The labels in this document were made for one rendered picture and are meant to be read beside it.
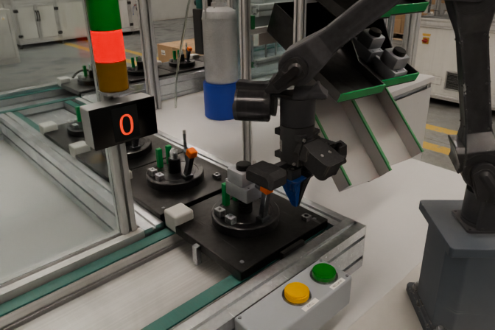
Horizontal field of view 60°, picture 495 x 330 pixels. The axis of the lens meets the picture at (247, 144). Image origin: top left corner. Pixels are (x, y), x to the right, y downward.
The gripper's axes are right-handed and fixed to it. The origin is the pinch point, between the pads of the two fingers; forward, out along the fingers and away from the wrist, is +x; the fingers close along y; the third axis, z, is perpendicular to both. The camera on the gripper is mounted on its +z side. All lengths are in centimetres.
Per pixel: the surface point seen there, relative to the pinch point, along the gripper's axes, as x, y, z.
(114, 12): -29.8, -18.2, -22.6
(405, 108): 35, 157, -61
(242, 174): 0.6, -1.9, -11.7
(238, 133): 23, 50, -72
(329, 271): 12.0, -1.2, 8.9
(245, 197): 5.2, -2.3, -10.7
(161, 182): 9.9, -5.6, -36.1
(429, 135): 109, 314, -114
